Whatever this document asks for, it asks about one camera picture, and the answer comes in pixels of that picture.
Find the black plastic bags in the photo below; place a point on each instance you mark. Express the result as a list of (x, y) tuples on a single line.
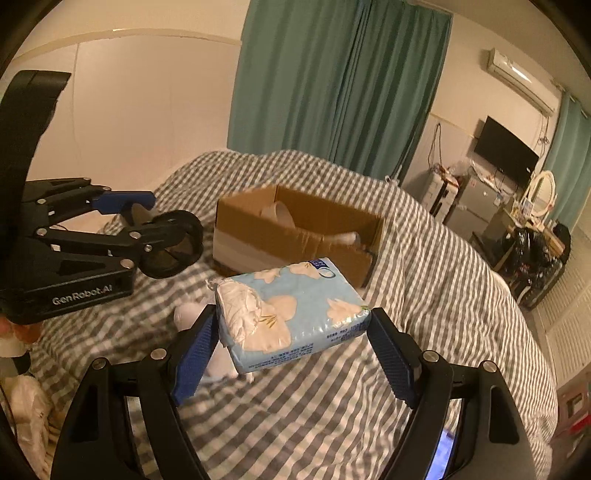
[(531, 244)]

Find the smartphone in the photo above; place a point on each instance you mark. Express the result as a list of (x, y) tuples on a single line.
[(441, 457)]

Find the cardboard box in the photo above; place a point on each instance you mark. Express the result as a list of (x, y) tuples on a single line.
[(258, 240)]

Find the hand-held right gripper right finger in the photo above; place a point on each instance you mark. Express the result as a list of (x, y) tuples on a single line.
[(392, 355)]

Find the silver small fridge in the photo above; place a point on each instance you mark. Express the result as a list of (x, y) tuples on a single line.
[(475, 203)]

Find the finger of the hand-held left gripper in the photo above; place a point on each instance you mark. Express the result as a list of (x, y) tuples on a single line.
[(124, 201), (115, 241)]

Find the white suitcase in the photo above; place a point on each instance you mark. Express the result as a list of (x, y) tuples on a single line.
[(436, 194)]

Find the clear tape roll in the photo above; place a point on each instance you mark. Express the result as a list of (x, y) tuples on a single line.
[(277, 212)]

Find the black wall television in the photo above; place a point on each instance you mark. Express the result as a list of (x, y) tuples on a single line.
[(505, 147)]

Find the blue floral tissue pack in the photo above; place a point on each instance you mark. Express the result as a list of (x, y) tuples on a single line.
[(295, 314)]

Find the checkered blanket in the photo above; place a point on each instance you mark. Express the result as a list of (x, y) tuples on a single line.
[(438, 286)]

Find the light teal curtain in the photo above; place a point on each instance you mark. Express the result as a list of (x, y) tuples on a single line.
[(572, 152)]

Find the white and blue toy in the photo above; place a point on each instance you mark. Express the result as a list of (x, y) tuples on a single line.
[(187, 316)]

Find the white louvred wardrobe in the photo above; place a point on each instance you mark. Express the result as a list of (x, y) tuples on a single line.
[(572, 323)]

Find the white air conditioner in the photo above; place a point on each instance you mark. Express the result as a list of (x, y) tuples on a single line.
[(517, 74)]

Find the white plastic bag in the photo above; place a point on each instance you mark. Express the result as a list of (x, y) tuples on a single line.
[(27, 401)]

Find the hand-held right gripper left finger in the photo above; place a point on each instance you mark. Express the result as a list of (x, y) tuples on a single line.
[(194, 360)]

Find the black tape roll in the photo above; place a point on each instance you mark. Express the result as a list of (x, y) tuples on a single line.
[(193, 240)]

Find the white oval mirror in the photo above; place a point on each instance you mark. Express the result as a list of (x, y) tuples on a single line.
[(542, 189)]

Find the dark green curtain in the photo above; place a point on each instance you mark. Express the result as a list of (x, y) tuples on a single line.
[(323, 92)]

